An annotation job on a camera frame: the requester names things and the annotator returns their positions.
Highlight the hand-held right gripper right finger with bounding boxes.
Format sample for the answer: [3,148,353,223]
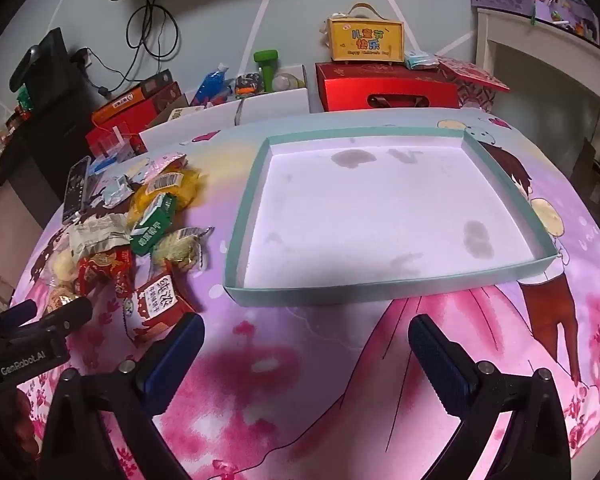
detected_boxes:
[407,314,573,480]

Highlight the green snack carton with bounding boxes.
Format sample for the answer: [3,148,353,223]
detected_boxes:
[130,192,177,256]

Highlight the red gift box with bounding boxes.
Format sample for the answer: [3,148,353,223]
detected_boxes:
[314,61,462,112]

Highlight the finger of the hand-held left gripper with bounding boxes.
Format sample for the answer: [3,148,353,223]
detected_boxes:
[27,296,93,338]
[0,300,38,333]

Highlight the red patterned box lid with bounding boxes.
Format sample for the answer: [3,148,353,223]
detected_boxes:
[437,56,511,111]

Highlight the red snack packet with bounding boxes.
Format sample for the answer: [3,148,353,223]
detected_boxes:
[75,245,136,297]

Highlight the brown pastry packet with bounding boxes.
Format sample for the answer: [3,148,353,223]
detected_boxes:
[45,285,81,313]

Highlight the clear round pastry packet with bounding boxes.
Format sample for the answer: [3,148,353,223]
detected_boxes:
[47,250,81,286]

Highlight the red white-label snack carton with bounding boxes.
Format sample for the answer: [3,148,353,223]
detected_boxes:
[122,272,196,343]

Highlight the green dumbbell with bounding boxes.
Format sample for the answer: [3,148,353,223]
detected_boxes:
[253,50,279,93]

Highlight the shallow teal cardboard box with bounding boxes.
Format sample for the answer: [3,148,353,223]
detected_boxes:
[223,125,558,307]

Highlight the colourful toy car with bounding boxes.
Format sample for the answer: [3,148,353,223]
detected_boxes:
[235,74,263,98]

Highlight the orange box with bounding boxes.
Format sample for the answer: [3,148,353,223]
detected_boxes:
[91,71,175,128]

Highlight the yellow orange bread packet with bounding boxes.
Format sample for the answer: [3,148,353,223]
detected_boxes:
[152,227,215,273]

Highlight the clear acrylic box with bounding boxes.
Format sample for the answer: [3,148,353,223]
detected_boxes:
[91,122,136,161]

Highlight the dark cabinet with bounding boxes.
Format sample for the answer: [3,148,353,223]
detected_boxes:
[0,95,96,241]

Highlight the blue bottle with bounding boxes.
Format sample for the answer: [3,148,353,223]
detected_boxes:
[192,63,231,106]

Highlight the light blue packet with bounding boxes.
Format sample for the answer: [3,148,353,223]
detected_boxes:
[404,51,438,70]

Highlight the dark red box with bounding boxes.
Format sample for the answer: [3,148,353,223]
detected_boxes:
[85,82,183,155]

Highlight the white cardboard box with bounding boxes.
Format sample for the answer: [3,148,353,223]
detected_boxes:
[139,65,311,148]

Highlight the white shelf unit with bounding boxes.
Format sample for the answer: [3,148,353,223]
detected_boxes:
[475,7,600,126]

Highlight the printed cartoon bedsheet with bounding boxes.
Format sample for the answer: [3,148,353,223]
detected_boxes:
[10,107,600,480]

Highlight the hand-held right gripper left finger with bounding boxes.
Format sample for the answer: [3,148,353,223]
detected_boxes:
[39,312,206,480]

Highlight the yellow snack packet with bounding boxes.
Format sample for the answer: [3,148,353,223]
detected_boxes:
[127,169,203,221]

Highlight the pink snack packet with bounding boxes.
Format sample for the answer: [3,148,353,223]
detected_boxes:
[130,152,188,183]

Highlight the yellow carry box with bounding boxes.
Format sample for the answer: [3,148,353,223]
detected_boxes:
[326,3,406,63]

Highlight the black cables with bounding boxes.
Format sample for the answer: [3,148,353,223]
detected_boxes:
[77,0,178,98]

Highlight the black smartphone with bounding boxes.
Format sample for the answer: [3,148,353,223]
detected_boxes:
[61,156,92,225]

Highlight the white calligraphy pastry packet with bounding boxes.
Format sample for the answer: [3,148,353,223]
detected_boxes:
[70,212,133,253]

